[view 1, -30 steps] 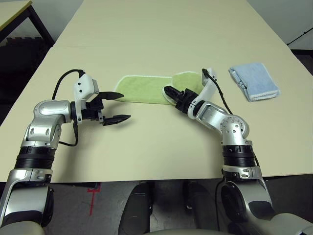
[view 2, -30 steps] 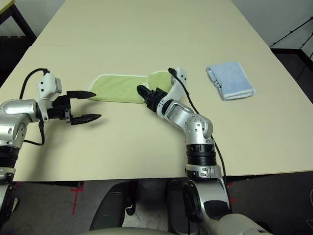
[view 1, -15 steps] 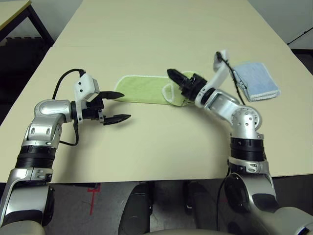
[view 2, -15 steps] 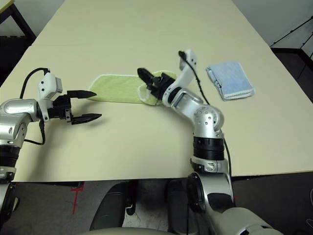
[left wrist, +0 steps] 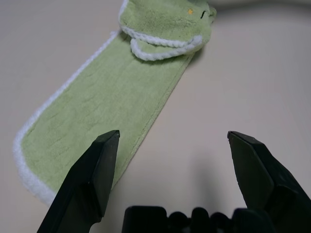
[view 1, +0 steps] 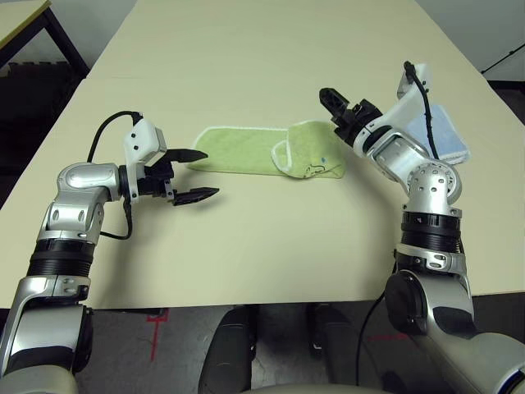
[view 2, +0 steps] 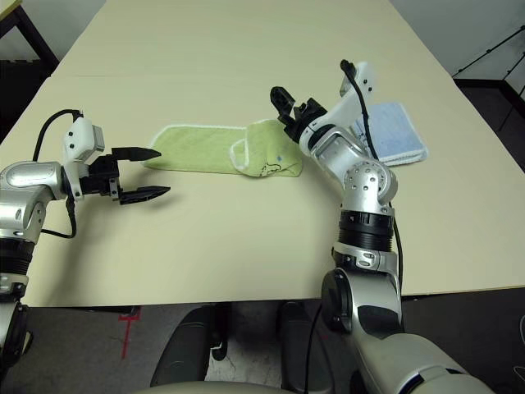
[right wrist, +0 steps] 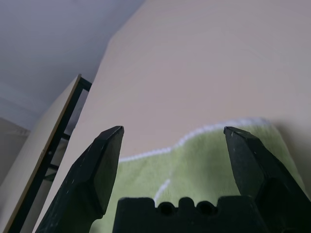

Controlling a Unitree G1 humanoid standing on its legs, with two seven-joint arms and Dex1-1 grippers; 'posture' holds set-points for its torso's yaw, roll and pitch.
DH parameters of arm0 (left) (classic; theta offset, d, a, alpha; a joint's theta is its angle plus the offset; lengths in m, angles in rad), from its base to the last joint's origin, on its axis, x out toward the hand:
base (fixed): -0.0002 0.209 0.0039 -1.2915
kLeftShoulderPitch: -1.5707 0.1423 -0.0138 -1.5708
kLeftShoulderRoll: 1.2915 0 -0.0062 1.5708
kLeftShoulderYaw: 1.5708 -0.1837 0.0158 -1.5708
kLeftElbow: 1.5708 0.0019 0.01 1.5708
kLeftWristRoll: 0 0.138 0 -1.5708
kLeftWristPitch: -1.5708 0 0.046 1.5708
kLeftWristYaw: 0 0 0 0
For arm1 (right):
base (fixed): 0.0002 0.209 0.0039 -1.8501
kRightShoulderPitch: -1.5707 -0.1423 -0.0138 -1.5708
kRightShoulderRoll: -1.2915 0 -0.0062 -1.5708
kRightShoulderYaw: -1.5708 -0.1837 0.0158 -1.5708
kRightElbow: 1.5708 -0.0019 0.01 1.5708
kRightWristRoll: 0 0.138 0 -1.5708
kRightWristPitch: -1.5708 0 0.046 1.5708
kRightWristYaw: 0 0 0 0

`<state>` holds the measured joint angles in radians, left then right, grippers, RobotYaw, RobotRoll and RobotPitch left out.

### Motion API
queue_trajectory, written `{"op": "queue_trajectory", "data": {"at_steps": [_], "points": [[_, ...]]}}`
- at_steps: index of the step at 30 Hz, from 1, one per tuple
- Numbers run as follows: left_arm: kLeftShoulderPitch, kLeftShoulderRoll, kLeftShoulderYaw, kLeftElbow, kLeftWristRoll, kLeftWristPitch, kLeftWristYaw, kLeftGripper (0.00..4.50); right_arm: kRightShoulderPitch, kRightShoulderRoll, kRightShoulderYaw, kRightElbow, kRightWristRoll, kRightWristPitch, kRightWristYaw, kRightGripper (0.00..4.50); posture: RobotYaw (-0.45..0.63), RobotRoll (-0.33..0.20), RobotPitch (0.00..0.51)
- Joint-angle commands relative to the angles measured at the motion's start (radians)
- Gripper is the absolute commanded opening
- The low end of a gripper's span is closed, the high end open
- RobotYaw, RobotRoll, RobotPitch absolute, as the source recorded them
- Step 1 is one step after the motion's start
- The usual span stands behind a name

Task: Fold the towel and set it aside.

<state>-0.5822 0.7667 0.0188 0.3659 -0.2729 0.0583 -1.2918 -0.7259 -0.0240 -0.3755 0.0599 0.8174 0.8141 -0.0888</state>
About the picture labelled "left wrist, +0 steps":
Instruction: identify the green terry towel white trim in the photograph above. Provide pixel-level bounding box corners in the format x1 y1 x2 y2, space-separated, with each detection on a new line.
12 0 217 207

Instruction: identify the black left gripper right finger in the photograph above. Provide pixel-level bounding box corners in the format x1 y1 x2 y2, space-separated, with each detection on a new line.
227 131 311 233

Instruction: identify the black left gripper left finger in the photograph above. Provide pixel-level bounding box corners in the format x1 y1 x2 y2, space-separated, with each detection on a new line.
36 130 121 233

